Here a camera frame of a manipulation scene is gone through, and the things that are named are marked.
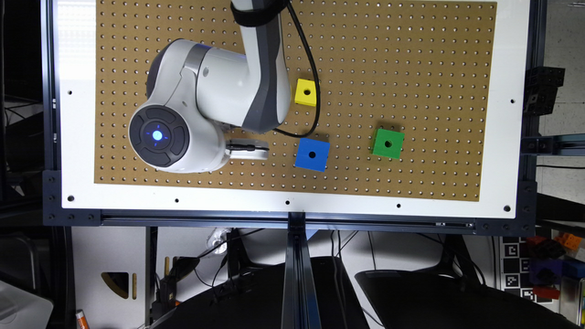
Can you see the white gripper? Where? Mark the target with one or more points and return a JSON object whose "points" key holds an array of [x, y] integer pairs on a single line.
{"points": [[248, 149]]}

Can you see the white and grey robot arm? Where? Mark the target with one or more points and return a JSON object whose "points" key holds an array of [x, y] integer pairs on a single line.
{"points": [[197, 93]]}

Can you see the blue block with hole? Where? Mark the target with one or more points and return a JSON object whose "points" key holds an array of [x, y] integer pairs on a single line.
{"points": [[312, 154]]}

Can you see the yellow block with hole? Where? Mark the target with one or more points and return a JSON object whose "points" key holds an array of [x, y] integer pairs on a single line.
{"points": [[305, 93]]}

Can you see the green block with hole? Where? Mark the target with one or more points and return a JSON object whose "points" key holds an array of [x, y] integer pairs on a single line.
{"points": [[387, 143]]}

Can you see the black office chair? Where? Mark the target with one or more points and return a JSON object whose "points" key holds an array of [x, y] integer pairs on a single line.
{"points": [[255, 301]]}

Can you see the white plastic container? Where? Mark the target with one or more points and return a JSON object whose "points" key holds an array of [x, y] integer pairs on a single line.
{"points": [[23, 310]]}

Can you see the black and white marker sheet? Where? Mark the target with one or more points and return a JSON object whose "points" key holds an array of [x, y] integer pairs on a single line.
{"points": [[514, 268]]}

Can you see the black cube cluster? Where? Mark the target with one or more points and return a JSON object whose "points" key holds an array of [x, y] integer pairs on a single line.
{"points": [[541, 88]]}

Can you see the colourful blocks pile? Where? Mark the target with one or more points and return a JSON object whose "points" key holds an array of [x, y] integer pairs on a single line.
{"points": [[551, 260]]}

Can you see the black aluminium table frame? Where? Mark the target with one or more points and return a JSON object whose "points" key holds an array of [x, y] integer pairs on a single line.
{"points": [[507, 207]]}

